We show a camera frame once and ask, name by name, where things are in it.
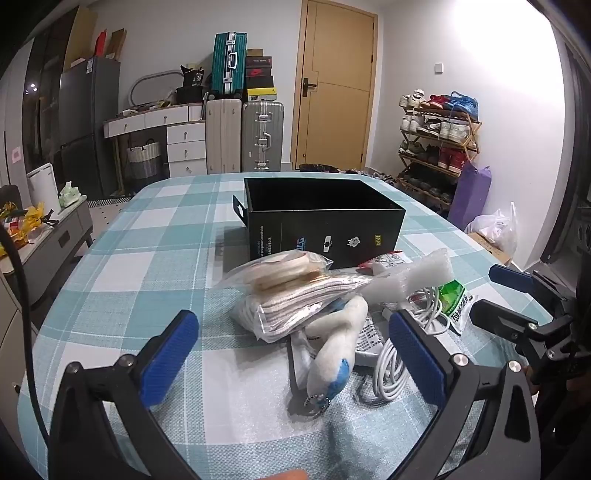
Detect white desk with drawers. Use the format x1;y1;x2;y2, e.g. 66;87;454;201
102;102;206;178

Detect bamboo shoe rack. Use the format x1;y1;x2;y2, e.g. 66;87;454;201
397;104;482;215

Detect beige suitcase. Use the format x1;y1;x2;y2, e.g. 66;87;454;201
204;98;244;175

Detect yellow plastic bag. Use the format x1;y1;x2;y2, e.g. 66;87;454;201
0;203;49;254

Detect tall flat cardboard sheet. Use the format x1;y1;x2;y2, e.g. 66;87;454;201
64;6;99;70

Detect white plastic bag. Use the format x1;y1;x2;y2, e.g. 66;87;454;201
464;202;519;254

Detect purple bag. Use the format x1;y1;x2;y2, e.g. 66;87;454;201
447;161;492;232

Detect teal suitcase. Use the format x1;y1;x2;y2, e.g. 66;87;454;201
210;32;247;100

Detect black cable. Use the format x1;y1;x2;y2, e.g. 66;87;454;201
0;226;51;444

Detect bag of round cream pads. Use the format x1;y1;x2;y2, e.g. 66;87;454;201
217;249;334;296

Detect yellow wooden door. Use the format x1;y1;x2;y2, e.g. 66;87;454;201
292;0;379;172

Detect green and white packet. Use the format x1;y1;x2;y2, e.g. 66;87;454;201
436;280;474;335

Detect white plush toy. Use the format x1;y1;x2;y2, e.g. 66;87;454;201
305;295;370;411

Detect silver suitcase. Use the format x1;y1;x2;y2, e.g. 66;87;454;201
241;100;283;172

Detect grey refrigerator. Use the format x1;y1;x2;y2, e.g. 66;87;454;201
58;56;122;199

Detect white power cable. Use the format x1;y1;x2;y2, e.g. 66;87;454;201
372;286;453;402

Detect black bag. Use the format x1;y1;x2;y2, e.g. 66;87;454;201
178;65;206;104

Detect rows of shoes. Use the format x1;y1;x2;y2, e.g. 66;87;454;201
398;89;480;208

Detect red and white packet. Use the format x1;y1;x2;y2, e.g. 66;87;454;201
358;250;414;278

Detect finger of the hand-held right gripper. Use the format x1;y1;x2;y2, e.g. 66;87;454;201
468;298;551;354
488;264;574;315

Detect brown cardboard box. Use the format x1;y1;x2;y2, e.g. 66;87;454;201
468;231;511;266

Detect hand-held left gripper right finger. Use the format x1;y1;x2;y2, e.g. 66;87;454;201
389;309;542;480

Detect woven laundry basket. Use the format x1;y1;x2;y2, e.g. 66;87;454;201
127;141;162;181

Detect pile of floor shoes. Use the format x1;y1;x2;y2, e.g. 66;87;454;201
299;162;398;183

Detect black cardboard box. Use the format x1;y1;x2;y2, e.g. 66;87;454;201
233;178;407;271

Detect oval grey tube frame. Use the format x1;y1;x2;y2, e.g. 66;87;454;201
129;70;183;109

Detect white printed sachet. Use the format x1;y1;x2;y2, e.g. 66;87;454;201
360;309;393;365

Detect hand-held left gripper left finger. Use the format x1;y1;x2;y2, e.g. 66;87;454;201
48;310;200;480

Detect white foam sheet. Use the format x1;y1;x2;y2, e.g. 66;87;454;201
365;248;458;305

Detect grey low cabinet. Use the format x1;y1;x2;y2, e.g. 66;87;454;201
0;196;93;305

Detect bagged striped white cloth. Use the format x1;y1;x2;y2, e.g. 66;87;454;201
231;272;375;343

